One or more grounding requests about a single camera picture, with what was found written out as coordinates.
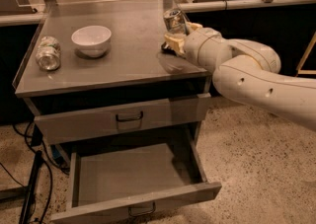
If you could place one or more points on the silver redbull can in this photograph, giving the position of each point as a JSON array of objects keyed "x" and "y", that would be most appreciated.
[{"x": 175, "y": 21}]

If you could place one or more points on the green silver soda can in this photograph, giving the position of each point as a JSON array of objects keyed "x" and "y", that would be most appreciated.
[{"x": 48, "y": 54}]

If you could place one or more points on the upper grey drawer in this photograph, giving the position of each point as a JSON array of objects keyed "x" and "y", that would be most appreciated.
[{"x": 80, "y": 125}]

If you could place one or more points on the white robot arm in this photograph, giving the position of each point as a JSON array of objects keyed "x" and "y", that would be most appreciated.
[{"x": 246, "y": 72}]

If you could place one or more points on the black metal stand leg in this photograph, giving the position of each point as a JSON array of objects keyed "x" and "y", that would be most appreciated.
[{"x": 29, "y": 194}]

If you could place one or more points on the white ceramic bowl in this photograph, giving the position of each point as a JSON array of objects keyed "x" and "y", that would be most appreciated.
[{"x": 92, "y": 41}]

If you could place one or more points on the yellow wooden easel frame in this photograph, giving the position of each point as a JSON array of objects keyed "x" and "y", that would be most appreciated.
[{"x": 299, "y": 68}]

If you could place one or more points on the dark chocolate bar wrapper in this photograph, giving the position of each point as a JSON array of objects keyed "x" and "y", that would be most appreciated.
[{"x": 165, "y": 47}]

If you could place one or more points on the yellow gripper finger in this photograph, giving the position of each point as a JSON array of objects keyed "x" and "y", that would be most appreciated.
[
  {"x": 191, "y": 27},
  {"x": 176, "y": 42}
]

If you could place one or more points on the open middle drawer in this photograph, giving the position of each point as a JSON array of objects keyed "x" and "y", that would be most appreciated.
[{"x": 132, "y": 175}]

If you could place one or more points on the grey metal drawer cabinet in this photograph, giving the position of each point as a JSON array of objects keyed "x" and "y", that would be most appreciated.
[{"x": 133, "y": 70}]

